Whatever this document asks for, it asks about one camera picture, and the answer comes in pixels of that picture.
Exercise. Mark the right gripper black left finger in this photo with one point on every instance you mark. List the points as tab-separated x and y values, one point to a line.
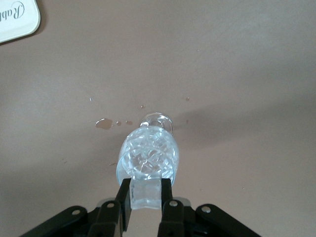
123	197

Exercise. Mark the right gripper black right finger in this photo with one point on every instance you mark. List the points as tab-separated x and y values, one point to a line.
166	195

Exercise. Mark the large clear ice cube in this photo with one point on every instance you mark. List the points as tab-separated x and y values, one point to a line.
145	195

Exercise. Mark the cluster of clear ice cubes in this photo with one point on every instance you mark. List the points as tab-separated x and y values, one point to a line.
148	153

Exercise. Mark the clear stemmed wine glass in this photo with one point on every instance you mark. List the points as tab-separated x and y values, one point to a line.
158	121

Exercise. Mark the small liquid puddle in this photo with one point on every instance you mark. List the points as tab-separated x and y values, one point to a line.
104	124

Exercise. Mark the cream rabbit print tray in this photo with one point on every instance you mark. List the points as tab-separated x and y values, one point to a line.
14	19

